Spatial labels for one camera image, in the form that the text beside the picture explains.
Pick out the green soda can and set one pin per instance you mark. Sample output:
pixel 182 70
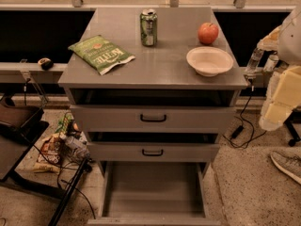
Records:
pixel 148 27

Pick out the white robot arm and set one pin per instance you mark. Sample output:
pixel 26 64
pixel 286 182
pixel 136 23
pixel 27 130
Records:
pixel 286 39

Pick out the grey drawer cabinet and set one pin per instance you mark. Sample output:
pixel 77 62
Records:
pixel 158 76

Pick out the grey open bottom drawer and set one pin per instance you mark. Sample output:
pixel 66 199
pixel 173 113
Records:
pixel 153 194

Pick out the grey middle drawer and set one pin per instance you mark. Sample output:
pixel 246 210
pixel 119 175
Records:
pixel 153 152

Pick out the grey top drawer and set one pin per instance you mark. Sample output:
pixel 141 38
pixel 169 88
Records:
pixel 152 119

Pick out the black rolling stand leg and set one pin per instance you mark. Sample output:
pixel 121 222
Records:
pixel 295 117

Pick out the clear plastic water bottle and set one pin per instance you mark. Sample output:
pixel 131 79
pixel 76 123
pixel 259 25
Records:
pixel 253 63

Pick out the grey sneaker shoe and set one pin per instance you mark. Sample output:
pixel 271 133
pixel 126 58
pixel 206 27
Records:
pixel 290 165

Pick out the white paper bowl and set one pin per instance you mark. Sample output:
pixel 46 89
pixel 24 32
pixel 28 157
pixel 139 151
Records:
pixel 209 61

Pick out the red apple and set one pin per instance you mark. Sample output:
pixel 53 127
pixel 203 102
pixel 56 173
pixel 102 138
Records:
pixel 208 33

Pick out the green Kettle chips bag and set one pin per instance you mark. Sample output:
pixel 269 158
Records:
pixel 101 54

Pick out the crumpled plastic bottle on floor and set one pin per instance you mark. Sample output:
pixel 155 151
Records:
pixel 78 149

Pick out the green snack packet on floor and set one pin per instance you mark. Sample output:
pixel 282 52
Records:
pixel 64 123

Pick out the snack bag on floor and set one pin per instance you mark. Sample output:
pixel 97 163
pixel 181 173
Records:
pixel 49 158

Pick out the black yellow tape measure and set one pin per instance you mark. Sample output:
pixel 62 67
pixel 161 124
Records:
pixel 46 63

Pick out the black power cable adapter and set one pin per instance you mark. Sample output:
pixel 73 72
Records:
pixel 244 122

